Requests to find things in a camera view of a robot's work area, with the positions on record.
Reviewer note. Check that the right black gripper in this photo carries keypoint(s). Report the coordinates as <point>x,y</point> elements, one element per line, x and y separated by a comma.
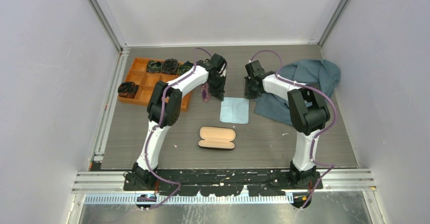
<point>248,94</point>

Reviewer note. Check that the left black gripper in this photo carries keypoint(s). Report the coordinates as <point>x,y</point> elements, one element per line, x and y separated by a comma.
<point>218,93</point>

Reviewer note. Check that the purple sunglasses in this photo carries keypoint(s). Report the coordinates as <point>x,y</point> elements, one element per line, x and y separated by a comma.
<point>204,92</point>

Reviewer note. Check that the light blue cleaning cloth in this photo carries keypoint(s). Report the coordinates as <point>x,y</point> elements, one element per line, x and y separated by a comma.
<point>234,110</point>

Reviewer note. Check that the black glasses case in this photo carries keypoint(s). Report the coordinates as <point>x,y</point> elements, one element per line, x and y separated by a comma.
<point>216,138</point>

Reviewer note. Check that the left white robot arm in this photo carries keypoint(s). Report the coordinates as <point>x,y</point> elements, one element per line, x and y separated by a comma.
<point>164,110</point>

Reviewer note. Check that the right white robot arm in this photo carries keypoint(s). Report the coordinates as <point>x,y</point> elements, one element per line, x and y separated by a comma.
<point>308,112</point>

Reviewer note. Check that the green yellow rolled tie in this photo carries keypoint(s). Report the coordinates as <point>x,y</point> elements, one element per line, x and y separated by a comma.
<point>184,67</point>

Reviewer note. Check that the dark brown rolled tie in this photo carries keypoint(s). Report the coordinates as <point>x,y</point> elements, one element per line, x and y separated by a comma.
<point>170,66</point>

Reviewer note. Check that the dark green rolled tie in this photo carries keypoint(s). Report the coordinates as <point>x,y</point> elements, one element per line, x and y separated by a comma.
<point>154,66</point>

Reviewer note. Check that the dark teal cloth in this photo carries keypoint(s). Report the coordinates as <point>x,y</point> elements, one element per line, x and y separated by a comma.
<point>323,72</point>

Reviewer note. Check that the black orange rolled tie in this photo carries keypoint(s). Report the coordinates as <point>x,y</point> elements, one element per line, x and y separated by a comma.
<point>128,90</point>

